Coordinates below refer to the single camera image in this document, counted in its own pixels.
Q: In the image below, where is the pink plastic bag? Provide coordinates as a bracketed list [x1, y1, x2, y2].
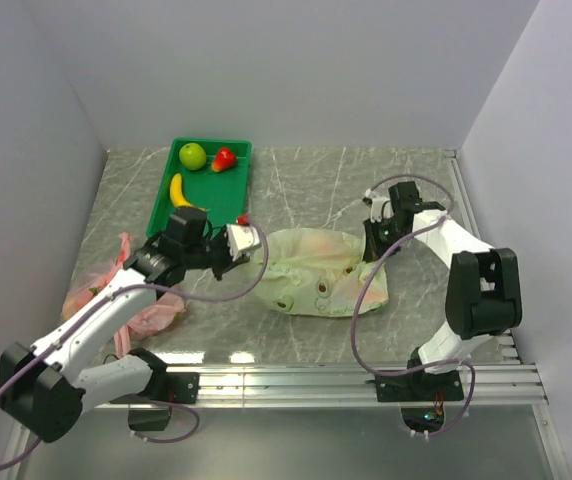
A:
[61, 232, 186, 358]

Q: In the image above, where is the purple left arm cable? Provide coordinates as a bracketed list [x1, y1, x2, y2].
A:
[0, 232, 270, 471]

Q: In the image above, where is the green plastic fruit tray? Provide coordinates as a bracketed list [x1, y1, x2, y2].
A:
[146, 138, 252, 236]

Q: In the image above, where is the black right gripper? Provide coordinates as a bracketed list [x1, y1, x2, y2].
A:
[365, 216, 411, 264]

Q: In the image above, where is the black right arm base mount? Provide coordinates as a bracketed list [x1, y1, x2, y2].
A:
[373, 367, 467, 434]

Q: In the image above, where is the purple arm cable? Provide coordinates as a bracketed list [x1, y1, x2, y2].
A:
[0, 232, 270, 471]
[350, 173, 477, 440]

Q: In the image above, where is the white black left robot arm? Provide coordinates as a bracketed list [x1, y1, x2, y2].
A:
[0, 207, 257, 443]

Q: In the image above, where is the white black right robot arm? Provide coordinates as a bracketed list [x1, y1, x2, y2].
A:
[362, 176, 523, 400]

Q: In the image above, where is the light green plastic bag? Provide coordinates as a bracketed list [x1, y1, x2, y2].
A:
[252, 228, 375, 318]

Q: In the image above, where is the green fake apple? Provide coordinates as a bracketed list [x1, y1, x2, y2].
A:
[178, 142, 207, 171]

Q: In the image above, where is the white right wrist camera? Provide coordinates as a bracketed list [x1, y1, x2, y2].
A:
[362, 189, 393, 223]

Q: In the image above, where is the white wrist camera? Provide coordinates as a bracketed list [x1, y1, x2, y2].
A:
[225, 214, 261, 261]
[362, 189, 393, 223]

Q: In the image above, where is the red fake strawberry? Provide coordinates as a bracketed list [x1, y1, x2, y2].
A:
[211, 147, 237, 173]

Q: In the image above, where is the aluminium table edge rail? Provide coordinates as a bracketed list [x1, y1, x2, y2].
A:
[18, 362, 550, 411]

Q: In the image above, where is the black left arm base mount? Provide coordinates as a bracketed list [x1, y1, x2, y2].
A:
[110, 372, 201, 443]

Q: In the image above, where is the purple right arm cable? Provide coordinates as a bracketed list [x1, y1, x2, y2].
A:
[350, 173, 477, 440]

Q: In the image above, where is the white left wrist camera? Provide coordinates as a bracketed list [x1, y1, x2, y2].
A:
[225, 214, 261, 261]

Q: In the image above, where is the single yellow fake banana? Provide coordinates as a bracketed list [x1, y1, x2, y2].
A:
[169, 173, 208, 212]

